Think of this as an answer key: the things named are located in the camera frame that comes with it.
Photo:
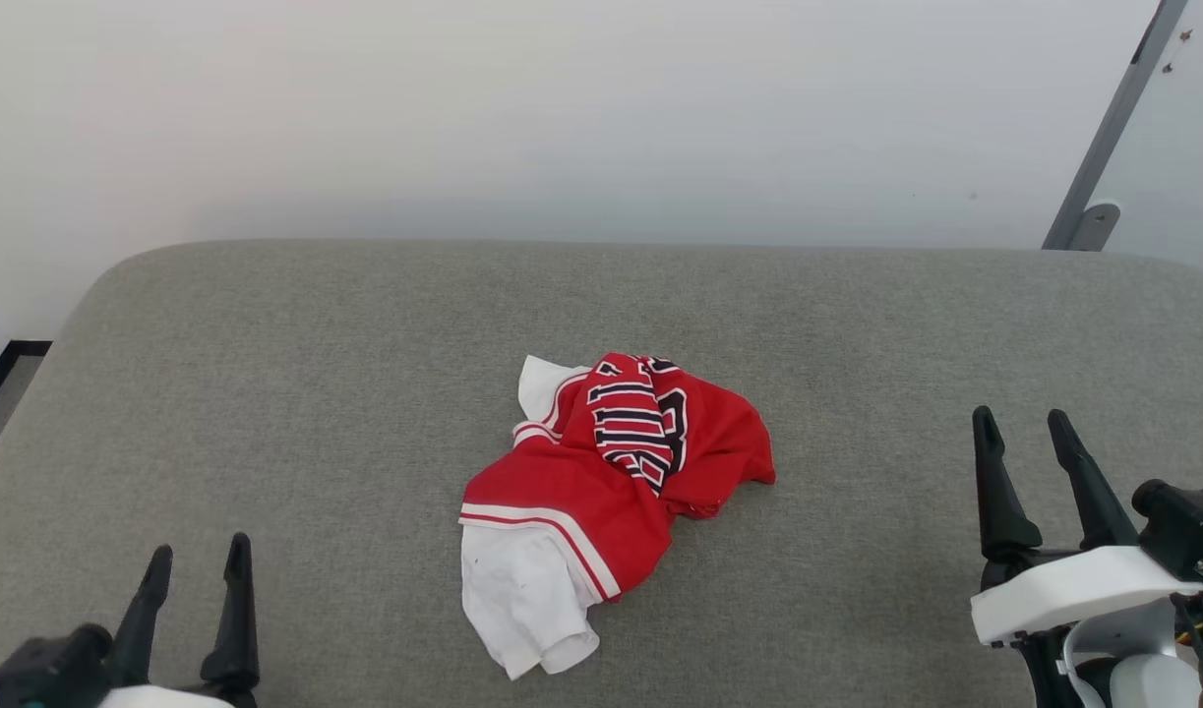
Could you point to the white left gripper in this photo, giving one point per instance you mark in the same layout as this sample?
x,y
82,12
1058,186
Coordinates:
x,y
168,699

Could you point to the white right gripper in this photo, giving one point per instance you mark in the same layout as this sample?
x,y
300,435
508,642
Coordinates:
x,y
1063,590

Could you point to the red white basketball jersey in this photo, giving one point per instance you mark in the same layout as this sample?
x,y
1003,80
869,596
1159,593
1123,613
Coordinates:
x,y
562,492

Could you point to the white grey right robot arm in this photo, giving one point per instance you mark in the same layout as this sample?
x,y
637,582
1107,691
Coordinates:
x,y
1132,678

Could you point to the grey fabric sofa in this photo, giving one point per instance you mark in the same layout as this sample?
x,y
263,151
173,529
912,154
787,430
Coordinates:
x,y
267,393

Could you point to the black skirting strip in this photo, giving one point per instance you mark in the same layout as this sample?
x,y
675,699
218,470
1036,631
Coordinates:
x,y
6,379

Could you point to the grey slanted metal bar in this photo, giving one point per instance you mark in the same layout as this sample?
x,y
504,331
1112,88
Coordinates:
x,y
1117,108

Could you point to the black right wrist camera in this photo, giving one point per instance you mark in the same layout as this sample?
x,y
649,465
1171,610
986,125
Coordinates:
x,y
1186,526

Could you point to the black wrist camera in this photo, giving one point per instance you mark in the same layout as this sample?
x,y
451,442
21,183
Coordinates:
x,y
50,669
1186,526

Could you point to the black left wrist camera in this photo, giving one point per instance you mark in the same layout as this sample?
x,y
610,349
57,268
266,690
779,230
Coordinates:
x,y
50,669

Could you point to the grey metal bar bracket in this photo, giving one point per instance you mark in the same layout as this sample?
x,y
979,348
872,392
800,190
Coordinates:
x,y
1096,224

